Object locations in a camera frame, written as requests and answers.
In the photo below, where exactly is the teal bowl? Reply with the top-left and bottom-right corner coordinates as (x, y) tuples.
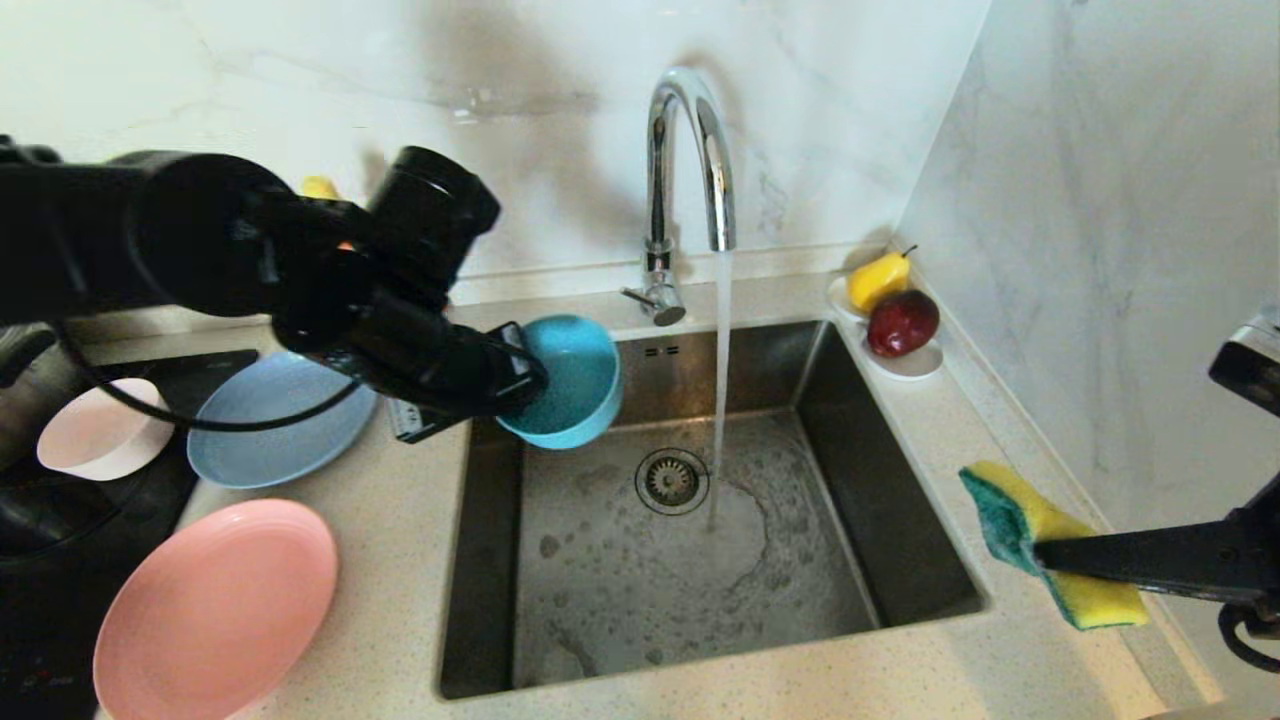
(497, 315), (623, 450)

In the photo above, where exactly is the yellow green sponge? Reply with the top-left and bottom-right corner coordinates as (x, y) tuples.
(958, 460), (1151, 631)

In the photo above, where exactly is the orange dish soap bottle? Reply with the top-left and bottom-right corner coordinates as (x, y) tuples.
(300, 176), (356, 251)

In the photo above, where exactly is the chrome gooseneck faucet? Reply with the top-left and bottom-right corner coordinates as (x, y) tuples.
(620, 66), (738, 328)

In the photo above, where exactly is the pale pink bowl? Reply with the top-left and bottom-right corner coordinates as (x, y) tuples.
(37, 378), (176, 481)

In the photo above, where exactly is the stainless steel sink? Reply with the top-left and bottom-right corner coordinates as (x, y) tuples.
(438, 320), (991, 699)

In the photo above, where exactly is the round metal drain strainer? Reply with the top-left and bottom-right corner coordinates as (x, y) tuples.
(634, 448), (710, 516)

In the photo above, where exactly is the blue grey plate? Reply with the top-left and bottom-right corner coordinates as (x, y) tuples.
(187, 350), (379, 489)

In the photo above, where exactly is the small white dish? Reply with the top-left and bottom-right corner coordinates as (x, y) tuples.
(827, 277), (944, 382)

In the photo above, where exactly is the pink plate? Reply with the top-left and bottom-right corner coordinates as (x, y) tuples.
(93, 499), (339, 720)

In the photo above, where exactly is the dark red apple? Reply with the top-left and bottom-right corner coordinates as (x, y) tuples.
(866, 290), (941, 359)

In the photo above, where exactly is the yellow pear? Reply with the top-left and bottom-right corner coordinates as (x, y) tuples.
(847, 245), (918, 315)

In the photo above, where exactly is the black induction cooktop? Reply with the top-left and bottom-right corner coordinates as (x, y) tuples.
(0, 349), (259, 720)

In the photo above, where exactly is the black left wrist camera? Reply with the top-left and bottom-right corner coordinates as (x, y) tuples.
(385, 398), (471, 446)

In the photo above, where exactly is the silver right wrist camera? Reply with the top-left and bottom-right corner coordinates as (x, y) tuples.
(1208, 318), (1280, 416)

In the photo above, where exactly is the metal pot black handle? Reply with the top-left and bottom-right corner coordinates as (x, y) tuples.
(0, 320), (86, 466)

